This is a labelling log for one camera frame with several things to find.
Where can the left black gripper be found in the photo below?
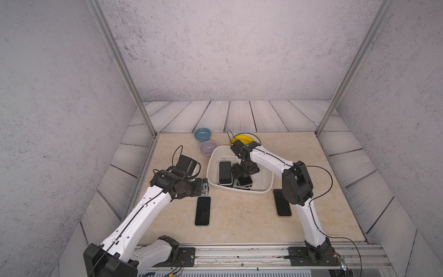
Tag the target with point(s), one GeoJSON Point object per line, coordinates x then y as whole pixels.
{"type": "Point", "coordinates": [199, 190]}

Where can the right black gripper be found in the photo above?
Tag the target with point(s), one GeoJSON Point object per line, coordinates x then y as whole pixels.
{"type": "Point", "coordinates": [252, 170]}

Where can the black phone pink case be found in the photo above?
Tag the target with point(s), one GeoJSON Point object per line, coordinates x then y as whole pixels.
{"type": "Point", "coordinates": [244, 182]}

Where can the white plastic storage box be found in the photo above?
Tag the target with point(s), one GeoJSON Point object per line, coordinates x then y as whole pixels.
{"type": "Point", "coordinates": [261, 182]}

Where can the black phone white case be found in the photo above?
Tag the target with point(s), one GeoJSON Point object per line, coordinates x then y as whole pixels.
{"type": "Point", "coordinates": [225, 174]}

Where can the black phone light blue case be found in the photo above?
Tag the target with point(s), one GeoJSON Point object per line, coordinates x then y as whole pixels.
{"type": "Point", "coordinates": [203, 210]}

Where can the black phone cream case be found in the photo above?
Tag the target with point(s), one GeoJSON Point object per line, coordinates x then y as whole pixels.
{"type": "Point", "coordinates": [282, 205]}

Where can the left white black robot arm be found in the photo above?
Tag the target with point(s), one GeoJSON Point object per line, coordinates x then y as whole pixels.
{"type": "Point", "coordinates": [117, 255]}

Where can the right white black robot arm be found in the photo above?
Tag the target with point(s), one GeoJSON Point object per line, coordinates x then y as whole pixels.
{"type": "Point", "coordinates": [297, 189]}

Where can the plate with yellow bananas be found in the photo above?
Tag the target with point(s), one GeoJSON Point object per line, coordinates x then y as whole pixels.
{"type": "Point", "coordinates": [245, 138]}

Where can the purple ceramic bowl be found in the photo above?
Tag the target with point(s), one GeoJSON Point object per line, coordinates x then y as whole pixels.
{"type": "Point", "coordinates": [207, 148]}

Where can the blue ceramic bowl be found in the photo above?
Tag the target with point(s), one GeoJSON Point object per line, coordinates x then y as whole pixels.
{"type": "Point", "coordinates": [202, 134]}

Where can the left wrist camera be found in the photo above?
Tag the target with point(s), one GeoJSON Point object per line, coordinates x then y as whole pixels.
{"type": "Point", "coordinates": [187, 168]}

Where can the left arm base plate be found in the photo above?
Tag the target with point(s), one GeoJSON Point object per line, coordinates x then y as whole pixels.
{"type": "Point", "coordinates": [183, 257]}

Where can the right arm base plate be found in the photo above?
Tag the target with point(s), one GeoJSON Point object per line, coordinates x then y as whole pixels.
{"type": "Point", "coordinates": [303, 257]}

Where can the aluminium mounting rail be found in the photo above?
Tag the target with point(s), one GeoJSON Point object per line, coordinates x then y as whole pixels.
{"type": "Point", "coordinates": [271, 260]}

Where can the right metal frame post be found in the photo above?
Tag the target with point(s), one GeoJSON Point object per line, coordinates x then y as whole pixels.
{"type": "Point", "coordinates": [366, 42]}

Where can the metal frame post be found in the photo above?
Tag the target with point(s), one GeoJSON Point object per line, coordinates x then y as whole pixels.
{"type": "Point", "coordinates": [366, 42]}
{"type": "Point", "coordinates": [106, 32]}

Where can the left metal frame post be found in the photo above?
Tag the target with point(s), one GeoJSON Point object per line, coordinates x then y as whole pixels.
{"type": "Point", "coordinates": [106, 32]}

